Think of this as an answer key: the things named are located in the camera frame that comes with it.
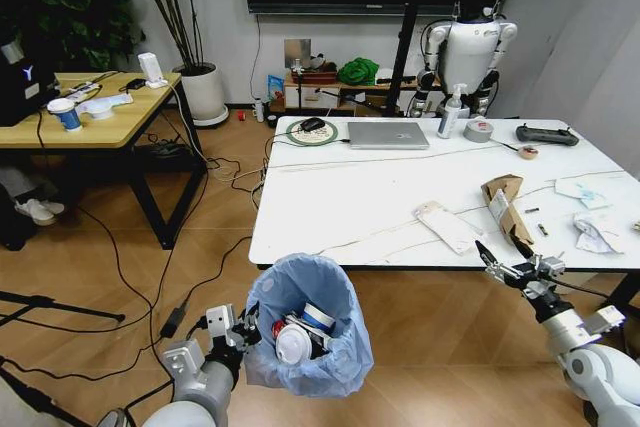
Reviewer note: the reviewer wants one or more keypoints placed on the white plastic cup lid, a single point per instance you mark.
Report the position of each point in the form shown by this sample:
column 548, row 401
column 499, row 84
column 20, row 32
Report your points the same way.
column 295, row 344

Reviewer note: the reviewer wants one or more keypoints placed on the trash bin with blue liner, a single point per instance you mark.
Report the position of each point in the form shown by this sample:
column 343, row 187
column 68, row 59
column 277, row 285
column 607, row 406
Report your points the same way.
column 325, row 372

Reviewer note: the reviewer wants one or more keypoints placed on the black machine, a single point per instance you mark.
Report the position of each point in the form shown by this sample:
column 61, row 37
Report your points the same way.
column 20, row 92

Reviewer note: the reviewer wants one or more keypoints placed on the white upright device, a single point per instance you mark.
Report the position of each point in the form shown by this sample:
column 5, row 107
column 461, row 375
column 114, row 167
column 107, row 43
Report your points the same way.
column 150, row 69

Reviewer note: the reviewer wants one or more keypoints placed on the wooden desk black frame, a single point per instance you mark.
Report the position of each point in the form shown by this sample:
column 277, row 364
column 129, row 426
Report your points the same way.
column 130, row 117

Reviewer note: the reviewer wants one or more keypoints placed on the black tripod legs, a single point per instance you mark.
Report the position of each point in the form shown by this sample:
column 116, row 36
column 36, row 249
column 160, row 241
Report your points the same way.
column 60, row 305

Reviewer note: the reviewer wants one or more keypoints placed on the black power strip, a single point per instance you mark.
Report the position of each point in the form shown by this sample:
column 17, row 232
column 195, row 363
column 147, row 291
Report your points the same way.
column 165, row 151

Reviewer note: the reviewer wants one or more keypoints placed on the black handheld controller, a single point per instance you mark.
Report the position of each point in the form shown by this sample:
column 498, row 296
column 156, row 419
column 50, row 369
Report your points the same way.
column 545, row 135

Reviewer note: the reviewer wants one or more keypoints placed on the silver laptop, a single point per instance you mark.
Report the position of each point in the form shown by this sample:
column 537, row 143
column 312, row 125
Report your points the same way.
column 387, row 135

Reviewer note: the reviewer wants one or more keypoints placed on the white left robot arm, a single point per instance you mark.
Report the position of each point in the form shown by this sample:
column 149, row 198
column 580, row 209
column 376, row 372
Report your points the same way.
column 200, row 397

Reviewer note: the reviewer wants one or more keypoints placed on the white plant pot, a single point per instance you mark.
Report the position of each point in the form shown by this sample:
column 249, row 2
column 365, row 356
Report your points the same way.
column 202, row 92

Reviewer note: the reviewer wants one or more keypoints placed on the white and blue paper sheet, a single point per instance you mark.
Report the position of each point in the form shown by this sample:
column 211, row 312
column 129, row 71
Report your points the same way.
column 585, row 194

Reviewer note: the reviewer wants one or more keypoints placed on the blue packet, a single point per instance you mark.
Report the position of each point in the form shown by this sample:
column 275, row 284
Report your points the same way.
column 275, row 87

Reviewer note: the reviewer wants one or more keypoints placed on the black power adapter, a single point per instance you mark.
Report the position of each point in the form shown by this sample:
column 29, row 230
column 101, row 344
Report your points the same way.
column 135, row 83

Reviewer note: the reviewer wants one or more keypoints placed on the silver metal panel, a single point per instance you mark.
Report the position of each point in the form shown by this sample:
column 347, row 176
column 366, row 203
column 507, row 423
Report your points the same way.
column 298, row 52

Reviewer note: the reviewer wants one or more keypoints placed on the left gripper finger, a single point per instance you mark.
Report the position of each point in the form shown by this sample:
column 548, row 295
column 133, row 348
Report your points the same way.
column 253, row 338
column 253, row 311

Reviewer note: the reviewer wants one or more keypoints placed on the black power brick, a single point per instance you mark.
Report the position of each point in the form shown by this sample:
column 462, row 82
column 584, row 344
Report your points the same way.
column 173, row 322

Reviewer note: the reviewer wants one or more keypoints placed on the brown cardboard box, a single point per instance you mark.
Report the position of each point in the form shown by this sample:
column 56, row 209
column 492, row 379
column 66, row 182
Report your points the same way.
column 515, row 217

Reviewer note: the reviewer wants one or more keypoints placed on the person's leg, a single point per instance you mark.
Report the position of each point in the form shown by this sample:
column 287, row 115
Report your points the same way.
column 17, row 182

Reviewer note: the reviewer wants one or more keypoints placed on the black stand pole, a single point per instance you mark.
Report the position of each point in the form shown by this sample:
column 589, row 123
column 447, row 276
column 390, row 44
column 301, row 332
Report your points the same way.
column 402, row 57

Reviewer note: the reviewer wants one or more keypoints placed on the black computer mouse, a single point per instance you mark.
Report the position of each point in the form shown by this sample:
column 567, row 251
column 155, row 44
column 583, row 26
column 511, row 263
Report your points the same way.
column 313, row 123

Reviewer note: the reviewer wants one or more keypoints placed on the white marble table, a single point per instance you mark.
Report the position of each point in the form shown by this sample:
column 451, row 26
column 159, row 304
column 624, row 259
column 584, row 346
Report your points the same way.
column 350, row 197

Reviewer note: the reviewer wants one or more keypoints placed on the white spray bottle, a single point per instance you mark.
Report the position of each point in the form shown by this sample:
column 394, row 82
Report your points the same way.
column 447, row 119

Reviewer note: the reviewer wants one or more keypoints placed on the white humanoid robot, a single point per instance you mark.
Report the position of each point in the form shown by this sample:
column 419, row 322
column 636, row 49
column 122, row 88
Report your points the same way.
column 470, row 52

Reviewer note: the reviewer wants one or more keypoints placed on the large dark leafy plant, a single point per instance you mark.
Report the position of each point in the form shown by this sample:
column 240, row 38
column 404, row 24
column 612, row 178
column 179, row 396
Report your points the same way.
column 75, row 7

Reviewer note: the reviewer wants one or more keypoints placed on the small tan tape roll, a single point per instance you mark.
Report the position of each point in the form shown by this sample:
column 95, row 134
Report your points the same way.
column 528, row 152

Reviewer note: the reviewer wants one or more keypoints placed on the brown tray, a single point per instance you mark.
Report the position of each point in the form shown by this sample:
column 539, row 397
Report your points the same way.
column 318, row 78

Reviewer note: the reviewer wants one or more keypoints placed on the blue and white paper cup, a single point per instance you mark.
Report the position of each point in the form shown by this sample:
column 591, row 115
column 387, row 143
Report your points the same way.
column 320, row 319
column 66, row 117

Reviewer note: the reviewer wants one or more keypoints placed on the small white bottle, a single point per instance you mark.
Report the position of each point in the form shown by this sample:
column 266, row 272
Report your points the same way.
column 258, row 111

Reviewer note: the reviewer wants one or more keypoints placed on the round green-rimmed mouse pad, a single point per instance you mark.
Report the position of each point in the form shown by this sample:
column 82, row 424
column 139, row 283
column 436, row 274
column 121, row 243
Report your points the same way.
column 320, row 137

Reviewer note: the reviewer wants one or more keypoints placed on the white bowl-shaped device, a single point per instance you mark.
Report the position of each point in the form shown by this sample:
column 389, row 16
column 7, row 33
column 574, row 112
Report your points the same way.
column 100, row 108

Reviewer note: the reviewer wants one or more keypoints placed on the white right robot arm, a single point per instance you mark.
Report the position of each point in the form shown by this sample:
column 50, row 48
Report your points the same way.
column 600, row 372

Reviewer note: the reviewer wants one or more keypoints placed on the flat white paper envelope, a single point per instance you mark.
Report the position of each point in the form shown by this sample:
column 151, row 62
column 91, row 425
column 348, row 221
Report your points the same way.
column 445, row 224

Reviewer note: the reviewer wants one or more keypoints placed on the low wooden cabinet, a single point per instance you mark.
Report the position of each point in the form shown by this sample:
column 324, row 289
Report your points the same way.
column 320, row 97

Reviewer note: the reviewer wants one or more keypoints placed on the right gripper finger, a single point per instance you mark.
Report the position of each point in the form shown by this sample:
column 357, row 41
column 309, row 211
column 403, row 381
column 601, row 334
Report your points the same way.
column 524, row 248
column 492, row 263

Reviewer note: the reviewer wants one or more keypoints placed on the tall thin-stemmed plant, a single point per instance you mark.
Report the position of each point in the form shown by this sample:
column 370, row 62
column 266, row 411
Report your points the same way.
column 182, row 32

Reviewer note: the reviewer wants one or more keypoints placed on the person's white shoe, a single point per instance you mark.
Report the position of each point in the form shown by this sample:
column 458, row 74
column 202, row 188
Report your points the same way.
column 40, row 211

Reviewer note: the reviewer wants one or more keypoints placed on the crumpled white paper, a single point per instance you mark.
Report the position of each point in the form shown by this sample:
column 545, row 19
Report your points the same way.
column 595, row 236

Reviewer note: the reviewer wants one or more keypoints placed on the small red trash piece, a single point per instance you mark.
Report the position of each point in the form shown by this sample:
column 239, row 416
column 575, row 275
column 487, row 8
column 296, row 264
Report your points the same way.
column 275, row 329

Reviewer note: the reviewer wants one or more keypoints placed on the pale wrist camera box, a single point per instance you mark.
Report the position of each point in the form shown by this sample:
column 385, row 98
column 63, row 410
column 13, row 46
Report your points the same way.
column 553, row 265
column 220, row 322

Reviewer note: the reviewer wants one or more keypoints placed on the grey duct tape roll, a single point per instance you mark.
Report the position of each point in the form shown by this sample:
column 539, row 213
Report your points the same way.
column 477, row 131

